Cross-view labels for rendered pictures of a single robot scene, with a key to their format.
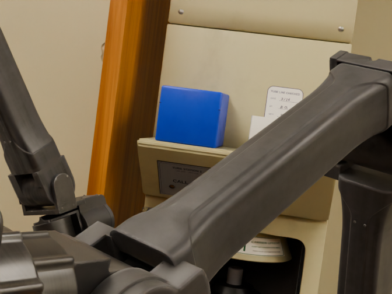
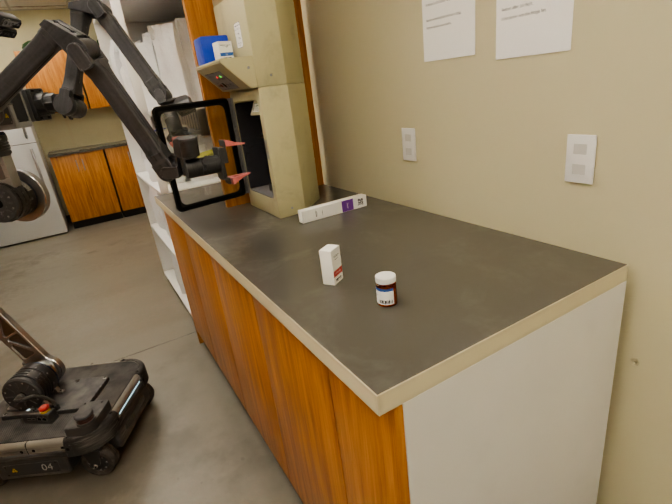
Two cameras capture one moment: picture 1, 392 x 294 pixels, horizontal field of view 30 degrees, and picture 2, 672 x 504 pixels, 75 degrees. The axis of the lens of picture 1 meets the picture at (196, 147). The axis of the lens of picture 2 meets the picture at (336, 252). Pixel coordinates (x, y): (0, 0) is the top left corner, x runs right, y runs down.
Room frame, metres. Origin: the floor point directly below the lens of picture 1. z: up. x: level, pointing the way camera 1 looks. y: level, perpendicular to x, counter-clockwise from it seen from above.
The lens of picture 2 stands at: (0.42, -1.64, 1.40)
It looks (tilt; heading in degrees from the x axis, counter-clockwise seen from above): 21 degrees down; 53
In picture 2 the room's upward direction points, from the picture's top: 7 degrees counter-clockwise
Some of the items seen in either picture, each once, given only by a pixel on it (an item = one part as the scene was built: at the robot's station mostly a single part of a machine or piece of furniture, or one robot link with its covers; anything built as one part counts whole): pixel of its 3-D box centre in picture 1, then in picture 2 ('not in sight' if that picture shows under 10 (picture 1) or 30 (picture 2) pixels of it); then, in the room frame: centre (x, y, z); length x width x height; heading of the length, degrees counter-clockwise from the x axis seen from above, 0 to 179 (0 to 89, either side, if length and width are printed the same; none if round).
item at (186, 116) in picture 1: (193, 116); (212, 51); (1.22, 0.01, 1.56); 0.10 x 0.10 x 0.09; 81
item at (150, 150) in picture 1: (235, 180); (224, 76); (1.21, -0.07, 1.46); 0.32 x 0.11 x 0.10; 81
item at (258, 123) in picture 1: (264, 135); (223, 51); (1.20, -0.11, 1.54); 0.05 x 0.05 x 0.06; 87
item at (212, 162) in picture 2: not in sight; (212, 164); (1.00, -0.29, 1.20); 0.07 x 0.07 x 0.10; 81
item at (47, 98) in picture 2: not in sight; (46, 103); (0.71, 0.50, 1.45); 0.09 x 0.08 x 0.12; 52
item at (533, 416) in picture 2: not in sight; (314, 325); (1.30, -0.26, 0.45); 2.05 x 0.67 x 0.90; 81
